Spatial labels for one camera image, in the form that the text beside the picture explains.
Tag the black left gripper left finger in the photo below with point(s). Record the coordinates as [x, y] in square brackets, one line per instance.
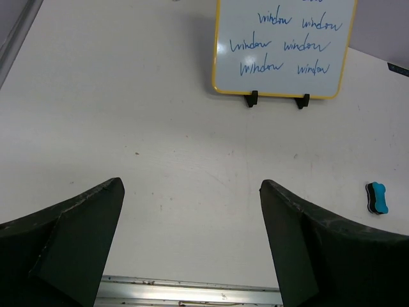
[57, 256]

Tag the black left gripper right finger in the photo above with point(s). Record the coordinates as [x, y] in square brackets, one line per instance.
[324, 259]

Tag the blue bone-shaped eraser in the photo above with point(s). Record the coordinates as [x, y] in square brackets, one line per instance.
[376, 198]

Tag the yellow framed whiteboard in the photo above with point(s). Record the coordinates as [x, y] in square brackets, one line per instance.
[285, 48]

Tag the aluminium table frame rail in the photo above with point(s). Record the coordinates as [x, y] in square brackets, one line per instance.
[126, 291]

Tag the black wire whiteboard stand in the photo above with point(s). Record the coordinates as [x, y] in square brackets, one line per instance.
[252, 100]

